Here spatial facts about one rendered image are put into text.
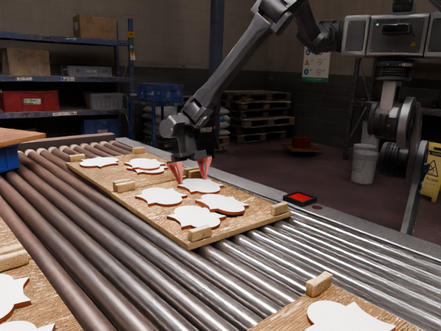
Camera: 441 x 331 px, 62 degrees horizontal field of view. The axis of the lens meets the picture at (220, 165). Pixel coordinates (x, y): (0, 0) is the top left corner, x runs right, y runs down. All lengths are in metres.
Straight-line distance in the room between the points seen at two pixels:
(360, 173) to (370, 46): 3.31
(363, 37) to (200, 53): 5.60
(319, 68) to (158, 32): 2.86
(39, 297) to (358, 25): 1.38
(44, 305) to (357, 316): 0.50
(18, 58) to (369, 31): 4.52
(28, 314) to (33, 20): 5.55
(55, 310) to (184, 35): 6.39
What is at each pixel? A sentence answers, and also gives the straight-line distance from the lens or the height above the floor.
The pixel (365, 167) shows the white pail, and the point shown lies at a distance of 4.76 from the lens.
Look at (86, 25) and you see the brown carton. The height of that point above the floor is 1.76.
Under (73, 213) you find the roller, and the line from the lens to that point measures 1.09.
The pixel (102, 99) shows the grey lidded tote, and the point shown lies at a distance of 5.61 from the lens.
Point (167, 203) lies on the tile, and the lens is 1.04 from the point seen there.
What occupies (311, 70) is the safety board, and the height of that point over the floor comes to 1.30.
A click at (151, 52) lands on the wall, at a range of 6.57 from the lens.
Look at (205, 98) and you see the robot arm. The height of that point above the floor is 1.22.
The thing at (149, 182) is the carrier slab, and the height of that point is 0.94.
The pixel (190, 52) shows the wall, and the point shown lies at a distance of 6.92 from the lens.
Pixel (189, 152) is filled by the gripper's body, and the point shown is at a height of 1.05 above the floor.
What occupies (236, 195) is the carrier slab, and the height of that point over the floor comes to 0.94.
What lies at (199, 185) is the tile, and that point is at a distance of 1.19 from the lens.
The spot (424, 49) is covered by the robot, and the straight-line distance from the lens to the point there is 1.55.
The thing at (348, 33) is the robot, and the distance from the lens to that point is 1.61.
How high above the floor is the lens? 1.32
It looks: 15 degrees down
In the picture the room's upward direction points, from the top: 2 degrees clockwise
